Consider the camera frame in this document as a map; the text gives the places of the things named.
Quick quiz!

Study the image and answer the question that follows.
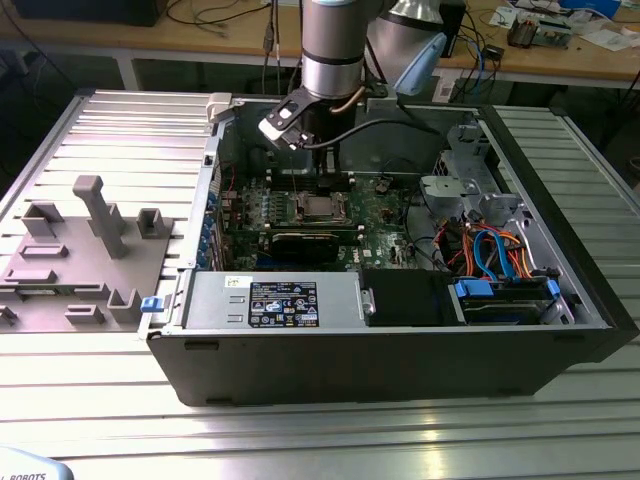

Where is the black RAM slot row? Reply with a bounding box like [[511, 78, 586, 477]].
[[269, 169, 354, 194], [269, 222, 362, 236]]

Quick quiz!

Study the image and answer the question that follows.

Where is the CPU socket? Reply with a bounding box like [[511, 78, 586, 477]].
[[293, 191, 353, 224]]

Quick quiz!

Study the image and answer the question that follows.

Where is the green motherboard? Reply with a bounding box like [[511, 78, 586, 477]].
[[219, 169, 432, 274]]

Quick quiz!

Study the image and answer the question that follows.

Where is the black graphics card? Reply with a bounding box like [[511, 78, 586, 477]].
[[268, 230, 342, 265]]

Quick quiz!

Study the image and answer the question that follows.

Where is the grey metal drive cage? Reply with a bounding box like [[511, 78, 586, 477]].
[[432, 123, 504, 197]]

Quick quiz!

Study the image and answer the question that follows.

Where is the black drive bay box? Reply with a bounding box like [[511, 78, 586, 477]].
[[359, 269, 454, 329]]

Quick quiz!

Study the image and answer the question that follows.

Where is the grey power supply unit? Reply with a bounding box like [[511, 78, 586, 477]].
[[182, 269, 364, 331]]

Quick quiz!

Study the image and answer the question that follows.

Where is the wooden desk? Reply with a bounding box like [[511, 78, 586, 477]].
[[0, 0, 640, 92]]

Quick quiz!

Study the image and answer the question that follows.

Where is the black PC case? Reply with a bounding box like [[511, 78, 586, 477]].
[[144, 92, 640, 409]]

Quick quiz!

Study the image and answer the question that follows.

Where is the hard disk in blue carrier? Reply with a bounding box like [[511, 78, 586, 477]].
[[447, 277, 561, 326]]

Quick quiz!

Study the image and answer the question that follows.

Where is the copper heat sink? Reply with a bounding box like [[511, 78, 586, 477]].
[[507, 14, 540, 50]]

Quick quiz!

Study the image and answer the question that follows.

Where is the metal drive unit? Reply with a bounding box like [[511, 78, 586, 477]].
[[537, 17, 574, 50]]

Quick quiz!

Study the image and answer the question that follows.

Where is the grey plastic parts rack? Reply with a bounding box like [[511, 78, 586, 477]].
[[0, 174, 176, 336]]

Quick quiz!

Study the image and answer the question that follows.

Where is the black computer box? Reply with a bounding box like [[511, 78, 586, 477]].
[[12, 0, 161, 27]]

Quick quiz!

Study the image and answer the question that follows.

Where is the white paper sheet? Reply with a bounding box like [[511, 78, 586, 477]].
[[579, 27, 640, 51]]

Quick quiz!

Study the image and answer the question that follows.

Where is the blue box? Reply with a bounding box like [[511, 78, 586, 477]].
[[558, 0, 624, 16]]

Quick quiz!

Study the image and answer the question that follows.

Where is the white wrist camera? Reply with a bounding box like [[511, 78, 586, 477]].
[[257, 89, 314, 151]]

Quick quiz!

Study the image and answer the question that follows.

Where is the black wire white label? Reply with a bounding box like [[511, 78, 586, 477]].
[[247, 143, 277, 174]]

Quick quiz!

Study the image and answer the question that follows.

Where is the grey case release handle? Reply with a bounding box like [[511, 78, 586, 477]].
[[205, 92, 236, 124]]

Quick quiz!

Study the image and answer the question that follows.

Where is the red orange wire bundle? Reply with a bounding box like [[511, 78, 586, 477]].
[[433, 222, 482, 275]]

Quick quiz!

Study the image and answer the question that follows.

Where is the blue network cable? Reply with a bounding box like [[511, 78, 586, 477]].
[[474, 44, 494, 101]]

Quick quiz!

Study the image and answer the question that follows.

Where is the blue data wire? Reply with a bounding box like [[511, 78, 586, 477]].
[[472, 228, 517, 281]]

